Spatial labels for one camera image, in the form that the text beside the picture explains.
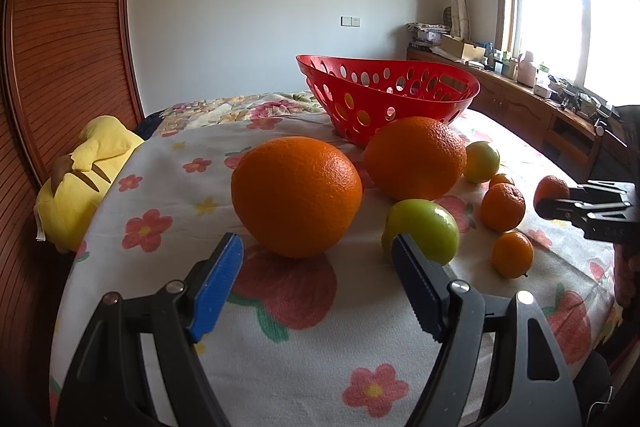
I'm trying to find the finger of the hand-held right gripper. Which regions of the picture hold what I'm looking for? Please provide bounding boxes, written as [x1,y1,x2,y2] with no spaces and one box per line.
[536,198,639,229]
[569,180,629,200]

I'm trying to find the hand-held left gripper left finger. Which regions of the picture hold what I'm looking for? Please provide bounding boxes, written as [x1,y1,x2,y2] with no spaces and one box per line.
[54,232,245,427]

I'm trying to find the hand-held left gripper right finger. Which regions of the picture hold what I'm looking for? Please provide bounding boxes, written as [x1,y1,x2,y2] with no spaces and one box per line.
[391,233,583,427]

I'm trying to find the large green round fruit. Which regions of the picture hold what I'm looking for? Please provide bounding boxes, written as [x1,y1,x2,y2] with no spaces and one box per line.
[381,199,460,265]

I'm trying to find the small green round fruit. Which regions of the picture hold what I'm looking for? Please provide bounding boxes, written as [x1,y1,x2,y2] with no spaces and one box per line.
[464,141,501,184]

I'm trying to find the large orange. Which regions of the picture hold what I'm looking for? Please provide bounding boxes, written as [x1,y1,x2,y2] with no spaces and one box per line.
[363,116,467,202]
[231,136,363,259]

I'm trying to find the red perforated plastic basket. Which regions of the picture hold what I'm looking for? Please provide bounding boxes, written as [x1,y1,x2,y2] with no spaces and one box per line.
[295,54,481,149]

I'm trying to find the person's right hand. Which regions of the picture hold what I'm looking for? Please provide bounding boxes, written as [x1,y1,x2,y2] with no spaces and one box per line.
[616,243,640,308]

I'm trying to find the black metal tools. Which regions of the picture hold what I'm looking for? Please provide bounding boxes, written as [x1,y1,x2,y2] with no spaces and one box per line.
[550,79,617,130]

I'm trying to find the wooden cabinet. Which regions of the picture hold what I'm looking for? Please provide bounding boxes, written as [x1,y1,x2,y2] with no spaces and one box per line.
[406,47,621,182]

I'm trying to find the floral printed blanket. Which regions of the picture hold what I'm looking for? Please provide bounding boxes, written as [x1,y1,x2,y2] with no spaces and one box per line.
[49,92,621,427]

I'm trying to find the pink jug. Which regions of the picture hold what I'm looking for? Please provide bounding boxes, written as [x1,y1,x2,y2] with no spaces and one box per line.
[516,52,539,86]

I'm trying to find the dark cloth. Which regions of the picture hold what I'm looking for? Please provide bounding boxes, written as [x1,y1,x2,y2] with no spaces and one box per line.
[134,114,167,140]

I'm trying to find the yellow plush toy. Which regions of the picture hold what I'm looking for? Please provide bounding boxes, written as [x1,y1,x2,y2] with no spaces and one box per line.
[34,116,146,254]

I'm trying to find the cardboard box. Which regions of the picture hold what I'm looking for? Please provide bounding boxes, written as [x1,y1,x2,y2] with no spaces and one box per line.
[440,34,487,64]

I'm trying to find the stack of papers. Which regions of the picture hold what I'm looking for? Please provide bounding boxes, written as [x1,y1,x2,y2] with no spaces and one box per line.
[407,23,449,51]

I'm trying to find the wooden slatted headboard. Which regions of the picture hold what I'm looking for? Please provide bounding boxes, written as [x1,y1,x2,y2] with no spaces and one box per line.
[0,0,147,427]

